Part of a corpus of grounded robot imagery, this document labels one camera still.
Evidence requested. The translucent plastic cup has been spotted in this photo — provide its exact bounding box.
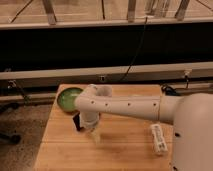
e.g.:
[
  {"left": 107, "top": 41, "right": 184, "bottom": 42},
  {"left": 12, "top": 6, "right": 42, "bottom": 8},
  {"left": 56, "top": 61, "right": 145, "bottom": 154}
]
[{"left": 98, "top": 85, "right": 112, "bottom": 97}]

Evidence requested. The black hanging cable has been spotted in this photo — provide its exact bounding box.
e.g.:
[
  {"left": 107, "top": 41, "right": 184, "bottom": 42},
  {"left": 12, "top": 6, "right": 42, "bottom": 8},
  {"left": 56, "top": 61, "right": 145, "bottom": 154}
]
[{"left": 119, "top": 16, "right": 149, "bottom": 82}]

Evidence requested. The black eraser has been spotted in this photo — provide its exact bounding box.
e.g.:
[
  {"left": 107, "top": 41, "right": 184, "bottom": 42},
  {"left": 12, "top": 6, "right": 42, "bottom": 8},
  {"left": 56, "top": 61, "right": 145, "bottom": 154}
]
[{"left": 73, "top": 114, "right": 82, "bottom": 131}]

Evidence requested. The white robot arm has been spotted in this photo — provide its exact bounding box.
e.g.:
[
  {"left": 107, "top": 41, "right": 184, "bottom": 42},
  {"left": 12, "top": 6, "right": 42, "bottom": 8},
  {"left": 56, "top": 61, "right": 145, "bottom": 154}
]
[{"left": 75, "top": 84, "right": 213, "bottom": 171}]

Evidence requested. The white tube bottle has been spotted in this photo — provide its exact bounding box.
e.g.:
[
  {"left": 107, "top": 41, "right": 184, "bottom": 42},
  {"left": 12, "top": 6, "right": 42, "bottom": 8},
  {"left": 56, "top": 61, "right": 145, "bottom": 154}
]
[{"left": 150, "top": 124, "right": 168, "bottom": 156}]

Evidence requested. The green bowl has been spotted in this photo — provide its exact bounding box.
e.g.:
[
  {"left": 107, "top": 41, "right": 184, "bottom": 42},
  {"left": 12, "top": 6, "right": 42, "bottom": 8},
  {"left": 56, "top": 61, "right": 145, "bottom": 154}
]
[{"left": 57, "top": 87, "right": 82, "bottom": 112}]

